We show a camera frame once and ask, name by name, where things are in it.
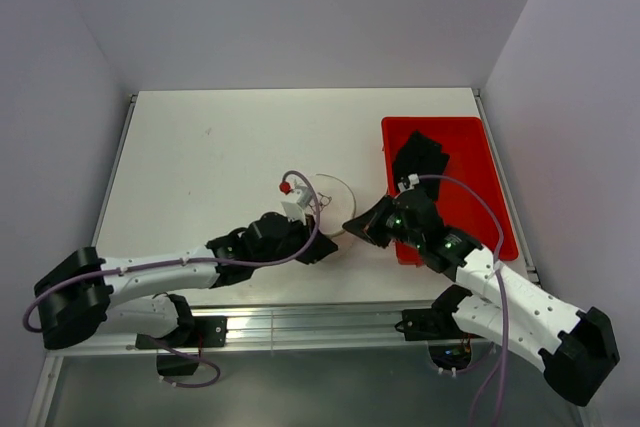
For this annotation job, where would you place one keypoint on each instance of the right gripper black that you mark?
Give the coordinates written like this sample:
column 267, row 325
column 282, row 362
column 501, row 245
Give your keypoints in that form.
column 368, row 224

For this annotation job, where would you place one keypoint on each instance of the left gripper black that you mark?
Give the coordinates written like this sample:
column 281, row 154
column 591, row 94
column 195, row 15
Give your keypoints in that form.
column 321, row 247

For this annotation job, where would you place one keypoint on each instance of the white mesh laundry bag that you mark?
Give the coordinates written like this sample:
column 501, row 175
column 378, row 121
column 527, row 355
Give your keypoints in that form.
column 337, row 203

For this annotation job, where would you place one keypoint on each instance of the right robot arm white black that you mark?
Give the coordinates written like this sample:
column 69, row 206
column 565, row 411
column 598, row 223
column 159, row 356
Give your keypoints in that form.
column 574, row 349

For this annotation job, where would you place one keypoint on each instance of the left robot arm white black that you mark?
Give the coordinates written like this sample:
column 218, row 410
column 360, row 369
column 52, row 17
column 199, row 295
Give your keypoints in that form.
column 87, row 293

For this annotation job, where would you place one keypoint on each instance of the black garment in bin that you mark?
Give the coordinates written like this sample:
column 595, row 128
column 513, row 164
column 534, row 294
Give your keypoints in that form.
column 419, row 155

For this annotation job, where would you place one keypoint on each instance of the red plastic bin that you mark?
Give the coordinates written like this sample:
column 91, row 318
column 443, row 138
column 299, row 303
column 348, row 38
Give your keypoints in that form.
column 464, row 140

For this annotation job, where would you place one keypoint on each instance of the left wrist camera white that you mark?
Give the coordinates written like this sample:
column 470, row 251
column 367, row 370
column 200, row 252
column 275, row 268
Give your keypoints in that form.
column 297, row 199

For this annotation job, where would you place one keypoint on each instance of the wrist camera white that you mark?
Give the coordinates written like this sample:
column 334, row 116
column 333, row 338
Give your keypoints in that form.
column 408, row 182
column 297, row 199

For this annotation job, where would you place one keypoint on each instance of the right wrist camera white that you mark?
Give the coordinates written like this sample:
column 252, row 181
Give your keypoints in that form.
column 408, row 182

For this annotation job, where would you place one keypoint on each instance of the aluminium mounting rail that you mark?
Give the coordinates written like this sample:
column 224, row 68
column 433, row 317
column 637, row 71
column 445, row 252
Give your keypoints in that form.
column 301, row 327

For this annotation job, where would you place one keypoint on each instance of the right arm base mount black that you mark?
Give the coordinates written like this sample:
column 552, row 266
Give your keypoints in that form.
column 423, row 325

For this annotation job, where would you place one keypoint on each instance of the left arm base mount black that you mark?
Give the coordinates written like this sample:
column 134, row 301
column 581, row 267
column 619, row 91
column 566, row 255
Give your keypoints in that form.
column 194, row 332

